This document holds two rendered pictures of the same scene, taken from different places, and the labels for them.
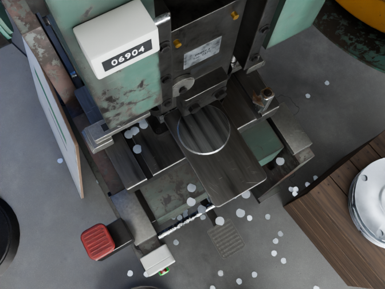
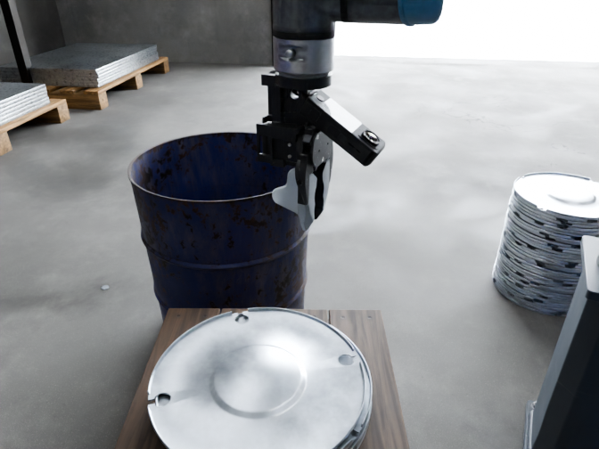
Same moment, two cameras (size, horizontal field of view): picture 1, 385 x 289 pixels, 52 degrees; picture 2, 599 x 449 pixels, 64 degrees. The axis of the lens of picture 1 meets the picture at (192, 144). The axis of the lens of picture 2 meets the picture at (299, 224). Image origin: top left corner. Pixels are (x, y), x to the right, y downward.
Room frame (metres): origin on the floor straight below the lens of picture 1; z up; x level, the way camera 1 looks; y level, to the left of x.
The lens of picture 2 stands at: (0.58, -0.32, 0.90)
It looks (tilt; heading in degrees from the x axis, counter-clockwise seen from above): 29 degrees down; 225
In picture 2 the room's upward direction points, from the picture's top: straight up
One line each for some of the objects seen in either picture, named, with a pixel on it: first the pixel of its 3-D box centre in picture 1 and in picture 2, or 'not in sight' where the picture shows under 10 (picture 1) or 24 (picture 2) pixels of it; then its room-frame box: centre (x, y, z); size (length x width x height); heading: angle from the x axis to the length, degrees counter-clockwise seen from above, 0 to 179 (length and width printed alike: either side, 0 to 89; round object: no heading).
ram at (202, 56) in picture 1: (188, 41); not in sight; (0.38, 0.03, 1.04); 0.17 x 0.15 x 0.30; 37
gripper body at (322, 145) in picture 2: not in sight; (298, 119); (0.14, -0.76, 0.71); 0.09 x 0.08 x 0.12; 110
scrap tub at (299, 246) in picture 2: not in sight; (229, 248); (-0.03, -1.18, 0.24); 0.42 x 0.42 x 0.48
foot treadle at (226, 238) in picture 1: (194, 185); not in sight; (0.30, -0.03, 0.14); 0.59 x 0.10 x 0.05; 37
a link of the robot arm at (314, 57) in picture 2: not in sight; (302, 56); (0.14, -0.75, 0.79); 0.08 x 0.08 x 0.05
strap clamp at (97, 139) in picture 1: (115, 121); not in sight; (0.31, 0.19, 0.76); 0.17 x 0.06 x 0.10; 127
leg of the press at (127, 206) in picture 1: (82, 133); not in sight; (0.36, 0.35, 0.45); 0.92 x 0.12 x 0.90; 37
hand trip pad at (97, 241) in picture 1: (99, 242); not in sight; (0.03, 0.18, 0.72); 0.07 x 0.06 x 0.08; 37
